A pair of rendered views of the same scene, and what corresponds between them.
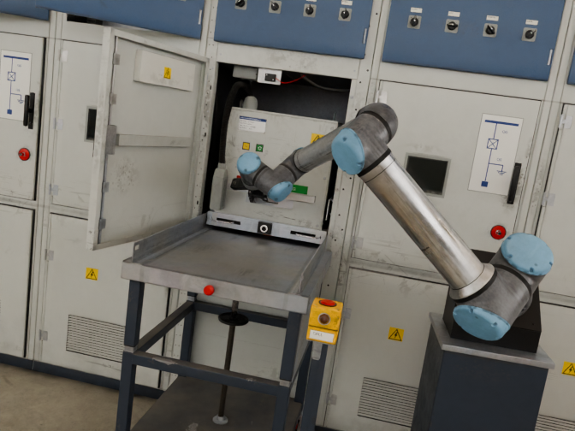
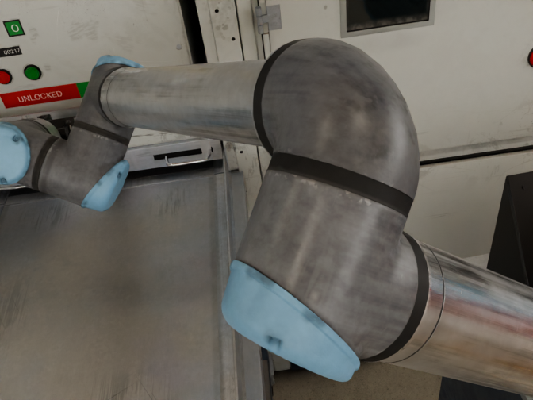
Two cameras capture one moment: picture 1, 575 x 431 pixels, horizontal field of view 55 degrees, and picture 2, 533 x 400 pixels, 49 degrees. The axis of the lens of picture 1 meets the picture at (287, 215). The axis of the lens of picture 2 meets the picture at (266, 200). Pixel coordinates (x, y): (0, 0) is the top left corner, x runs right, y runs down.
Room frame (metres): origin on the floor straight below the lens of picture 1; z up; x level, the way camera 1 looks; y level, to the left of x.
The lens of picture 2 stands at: (1.27, -0.10, 1.68)
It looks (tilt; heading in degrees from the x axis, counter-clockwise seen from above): 42 degrees down; 351
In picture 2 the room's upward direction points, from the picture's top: 8 degrees counter-clockwise
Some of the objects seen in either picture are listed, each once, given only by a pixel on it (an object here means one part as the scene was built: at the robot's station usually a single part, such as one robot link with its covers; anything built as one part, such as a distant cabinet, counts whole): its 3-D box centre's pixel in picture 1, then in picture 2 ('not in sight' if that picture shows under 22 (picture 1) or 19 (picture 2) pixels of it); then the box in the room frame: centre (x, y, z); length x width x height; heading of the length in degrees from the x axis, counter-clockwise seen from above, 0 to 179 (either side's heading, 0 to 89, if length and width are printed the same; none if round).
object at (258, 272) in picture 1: (240, 262); (92, 317); (2.03, 0.15, 0.82); 0.68 x 0.62 x 0.06; 171
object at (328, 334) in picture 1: (324, 321); not in sight; (1.44, -0.14, 0.85); 0.08 x 0.08 x 0.10; 81
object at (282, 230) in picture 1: (266, 227); (105, 158); (2.42, 0.09, 0.89); 0.54 x 0.05 x 0.06; 81
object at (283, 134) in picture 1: (273, 170); (67, 63); (2.40, 0.09, 1.15); 0.48 x 0.01 x 0.48; 81
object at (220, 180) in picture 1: (219, 188); not in sight; (2.37, 0.31, 1.04); 0.08 x 0.05 x 0.17; 171
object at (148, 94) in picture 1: (151, 143); not in sight; (2.14, 0.56, 1.21); 0.63 x 0.07 x 0.74; 159
